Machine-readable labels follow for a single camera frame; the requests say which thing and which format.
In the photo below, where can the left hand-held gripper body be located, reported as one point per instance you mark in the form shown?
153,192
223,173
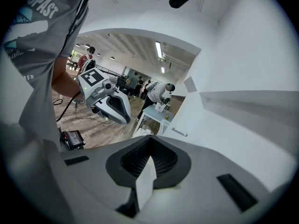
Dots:
90,77

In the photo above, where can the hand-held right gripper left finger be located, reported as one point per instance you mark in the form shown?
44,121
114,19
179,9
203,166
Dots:
93,183

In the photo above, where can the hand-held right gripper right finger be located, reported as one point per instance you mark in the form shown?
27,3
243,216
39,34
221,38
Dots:
198,206

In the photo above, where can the person's grey printed t-shirt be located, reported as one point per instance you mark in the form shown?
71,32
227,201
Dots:
35,43

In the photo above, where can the black metal railing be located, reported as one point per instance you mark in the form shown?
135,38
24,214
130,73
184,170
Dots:
109,71

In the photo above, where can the pale blue desk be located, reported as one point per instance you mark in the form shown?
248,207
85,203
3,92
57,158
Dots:
151,113

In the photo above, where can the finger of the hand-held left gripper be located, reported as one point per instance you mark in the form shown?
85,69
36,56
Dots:
108,114
128,109

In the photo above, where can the grey square wall plate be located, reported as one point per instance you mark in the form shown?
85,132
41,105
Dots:
190,84

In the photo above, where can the long white desk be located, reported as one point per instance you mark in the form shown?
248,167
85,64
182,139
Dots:
222,136

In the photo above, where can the person's left forearm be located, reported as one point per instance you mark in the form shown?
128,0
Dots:
65,83

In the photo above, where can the white printed box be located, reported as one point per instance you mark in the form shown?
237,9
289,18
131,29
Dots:
159,107

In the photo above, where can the white rectangular box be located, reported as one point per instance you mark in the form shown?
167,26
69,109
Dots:
146,185

